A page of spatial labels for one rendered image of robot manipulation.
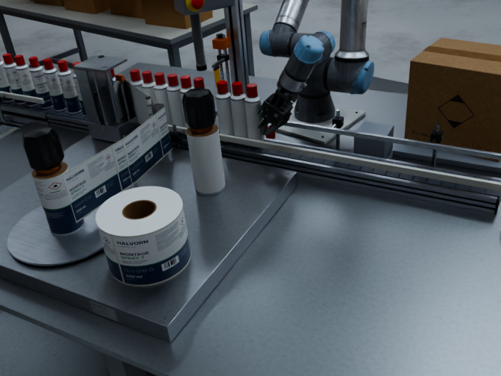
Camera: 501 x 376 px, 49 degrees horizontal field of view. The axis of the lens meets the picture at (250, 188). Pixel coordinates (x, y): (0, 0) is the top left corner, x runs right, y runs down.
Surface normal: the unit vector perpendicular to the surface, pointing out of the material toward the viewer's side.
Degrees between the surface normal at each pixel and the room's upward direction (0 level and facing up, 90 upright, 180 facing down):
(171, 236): 90
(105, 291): 0
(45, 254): 0
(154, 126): 90
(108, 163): 90
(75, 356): 0
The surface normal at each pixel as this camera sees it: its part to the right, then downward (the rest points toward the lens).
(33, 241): -0.08, -0.84
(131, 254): -0.15, 0.54
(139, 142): 0.91, 0.15
